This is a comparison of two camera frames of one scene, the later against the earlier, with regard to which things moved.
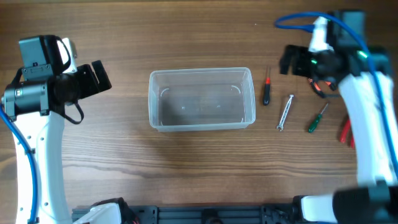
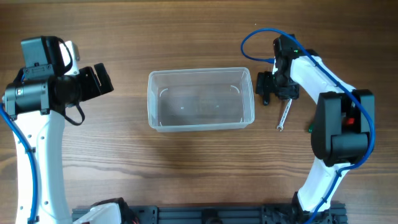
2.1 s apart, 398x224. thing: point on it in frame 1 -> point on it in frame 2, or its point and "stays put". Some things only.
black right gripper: (298, 68) -> (263, 84)
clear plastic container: (201, 99) stays put
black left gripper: (92, 84) stays put
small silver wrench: (280, 124) stays put
